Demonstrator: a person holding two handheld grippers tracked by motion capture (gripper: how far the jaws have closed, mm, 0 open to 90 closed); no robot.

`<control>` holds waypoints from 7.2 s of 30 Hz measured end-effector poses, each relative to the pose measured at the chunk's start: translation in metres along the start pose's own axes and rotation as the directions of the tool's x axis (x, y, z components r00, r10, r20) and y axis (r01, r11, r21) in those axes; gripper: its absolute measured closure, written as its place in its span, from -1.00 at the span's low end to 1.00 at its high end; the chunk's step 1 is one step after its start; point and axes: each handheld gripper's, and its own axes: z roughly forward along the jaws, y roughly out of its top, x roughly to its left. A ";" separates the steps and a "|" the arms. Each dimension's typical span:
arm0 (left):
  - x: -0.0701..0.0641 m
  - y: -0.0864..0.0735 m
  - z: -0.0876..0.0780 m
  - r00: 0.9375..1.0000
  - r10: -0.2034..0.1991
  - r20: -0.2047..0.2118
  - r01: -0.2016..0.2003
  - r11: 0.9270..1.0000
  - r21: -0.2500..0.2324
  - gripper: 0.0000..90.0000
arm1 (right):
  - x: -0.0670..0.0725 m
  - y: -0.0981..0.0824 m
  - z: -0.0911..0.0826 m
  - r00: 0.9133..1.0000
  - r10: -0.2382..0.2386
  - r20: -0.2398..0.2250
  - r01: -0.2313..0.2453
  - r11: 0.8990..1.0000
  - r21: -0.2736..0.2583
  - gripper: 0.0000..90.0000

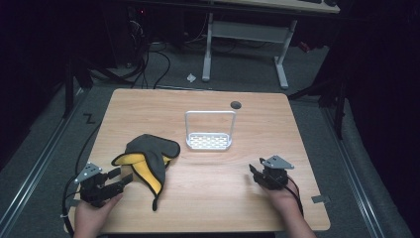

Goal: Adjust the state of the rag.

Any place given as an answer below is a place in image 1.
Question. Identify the white-legged desk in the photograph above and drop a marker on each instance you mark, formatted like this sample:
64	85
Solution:
247	31

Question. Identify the grey tape piece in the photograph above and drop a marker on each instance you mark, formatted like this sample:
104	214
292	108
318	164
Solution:
320	199

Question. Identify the black round table grommet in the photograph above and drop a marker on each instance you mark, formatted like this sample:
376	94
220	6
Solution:
235	105

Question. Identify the metal floor rail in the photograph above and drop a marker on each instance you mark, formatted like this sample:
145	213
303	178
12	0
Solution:
36	165
356	178

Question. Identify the person's right hand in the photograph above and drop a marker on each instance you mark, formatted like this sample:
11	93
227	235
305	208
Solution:
280	198

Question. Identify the person's left hand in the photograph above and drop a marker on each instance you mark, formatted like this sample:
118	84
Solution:
90	214

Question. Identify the white paper scrap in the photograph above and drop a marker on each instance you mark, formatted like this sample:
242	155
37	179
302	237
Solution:
191	78

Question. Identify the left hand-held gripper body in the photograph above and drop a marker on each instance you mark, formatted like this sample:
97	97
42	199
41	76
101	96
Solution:
90	190

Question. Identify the black metal stand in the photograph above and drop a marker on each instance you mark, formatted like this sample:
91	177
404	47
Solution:
69	86
333	95

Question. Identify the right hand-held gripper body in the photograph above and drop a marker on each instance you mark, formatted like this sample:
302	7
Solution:
276	175

